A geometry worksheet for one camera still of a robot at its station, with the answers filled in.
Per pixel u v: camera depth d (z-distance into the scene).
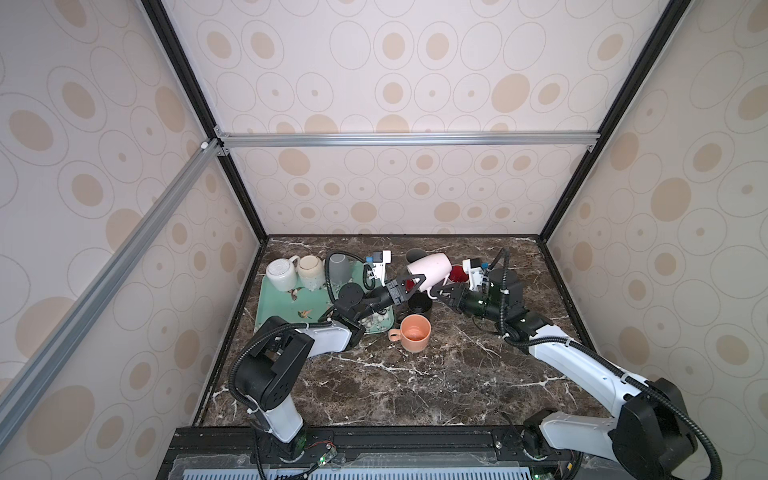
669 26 0.69
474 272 0.73
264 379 0.46
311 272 1.01
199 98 0.81
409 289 0.73
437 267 0.75
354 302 0.64
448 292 0.76
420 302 0.95
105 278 0.55
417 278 0.74
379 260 0.73
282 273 0.97
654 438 0.40
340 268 1.00
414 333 0.92
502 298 0.60
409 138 0.92
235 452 0.73
